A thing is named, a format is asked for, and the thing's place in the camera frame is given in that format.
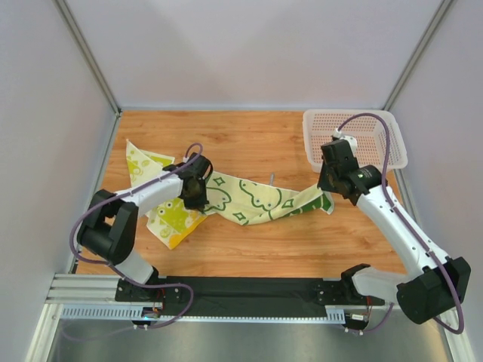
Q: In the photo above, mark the right aluminium frame post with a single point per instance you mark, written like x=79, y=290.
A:
x=443, y=9

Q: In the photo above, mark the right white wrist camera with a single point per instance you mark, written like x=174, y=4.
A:
x=339, y=135

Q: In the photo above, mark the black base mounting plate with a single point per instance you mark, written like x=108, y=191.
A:
x=265, y=297

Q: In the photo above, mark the aluminium front rail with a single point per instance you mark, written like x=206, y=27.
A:
x=94, y=288

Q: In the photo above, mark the yellow lime patterned towel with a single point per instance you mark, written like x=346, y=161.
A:
x=168, y=219

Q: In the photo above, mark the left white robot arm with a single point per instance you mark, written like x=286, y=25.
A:
x=108, y=227

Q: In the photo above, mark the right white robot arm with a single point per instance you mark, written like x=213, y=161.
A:
x=433, y=282

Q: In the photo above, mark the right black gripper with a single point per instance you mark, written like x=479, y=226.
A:
x=332, y=181

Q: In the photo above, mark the aluminium frame post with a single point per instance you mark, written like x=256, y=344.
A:
x=443, y=9
x=74, y=29

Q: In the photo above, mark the left aluminium frame post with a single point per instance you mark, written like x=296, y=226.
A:
x=74, y=29

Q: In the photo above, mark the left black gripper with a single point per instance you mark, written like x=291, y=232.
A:
x=194, y=194

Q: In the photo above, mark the white perforated plastic basket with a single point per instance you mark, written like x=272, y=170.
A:
x=370, y=136

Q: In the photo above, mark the green cream patterned towel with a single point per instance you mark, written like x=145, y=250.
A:
x=246, y=202

